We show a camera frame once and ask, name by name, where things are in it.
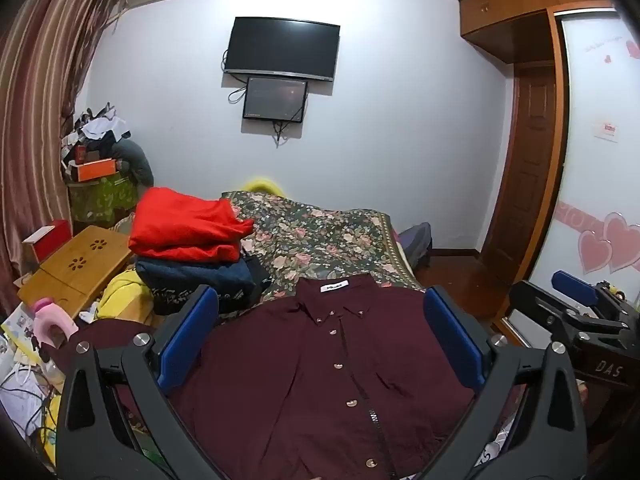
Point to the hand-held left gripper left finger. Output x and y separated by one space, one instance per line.
192 330

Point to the folded red garment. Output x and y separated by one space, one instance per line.
187 225

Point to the pile of clutter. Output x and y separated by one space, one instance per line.
92 127

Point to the red box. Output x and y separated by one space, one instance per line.
50 242

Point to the wooden lap table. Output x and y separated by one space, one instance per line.
75 270

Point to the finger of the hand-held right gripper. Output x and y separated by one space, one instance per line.
575 287
540 310

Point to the orange box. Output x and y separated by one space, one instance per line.
95 170

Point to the pink plastic item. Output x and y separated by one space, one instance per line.
50 322

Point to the brown wooden door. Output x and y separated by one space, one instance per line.
525 175

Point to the floral bed blanket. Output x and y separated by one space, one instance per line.
325 240

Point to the wall-mounted black television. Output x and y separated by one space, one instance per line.
282 47

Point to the yellow cloth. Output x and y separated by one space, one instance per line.
120 295

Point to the wooden overhead wardrobe cabinet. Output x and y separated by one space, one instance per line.
510 15

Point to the small black wall monitor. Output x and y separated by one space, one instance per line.
275 98

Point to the maroon button-up shirt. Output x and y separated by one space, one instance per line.
310 370

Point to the purple bag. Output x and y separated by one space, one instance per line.
417 242

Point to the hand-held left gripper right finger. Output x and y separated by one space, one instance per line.
452 332

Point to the yellow plastic item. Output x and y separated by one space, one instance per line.
262 185

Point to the folded dark blue garment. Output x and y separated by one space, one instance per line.
200 280

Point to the striped brown curtain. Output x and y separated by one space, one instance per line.
35 90

